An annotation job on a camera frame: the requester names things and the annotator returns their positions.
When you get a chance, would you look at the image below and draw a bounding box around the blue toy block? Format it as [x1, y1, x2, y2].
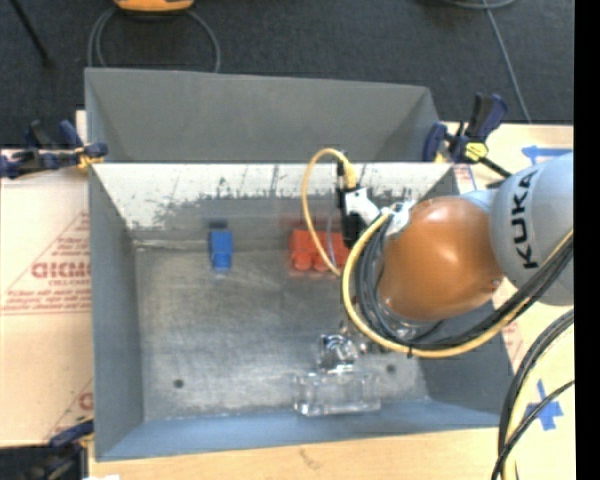
[207, 219, 235, 274]

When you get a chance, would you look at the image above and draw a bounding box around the orange toy block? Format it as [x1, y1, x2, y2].
[287, 227, 352, 274]

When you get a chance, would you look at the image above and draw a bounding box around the black cylinder on white bracket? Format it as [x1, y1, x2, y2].
[335, 183, 382, 250]

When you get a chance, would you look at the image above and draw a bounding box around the grey metal bin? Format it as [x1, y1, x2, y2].
[83, 66, 514, 462]

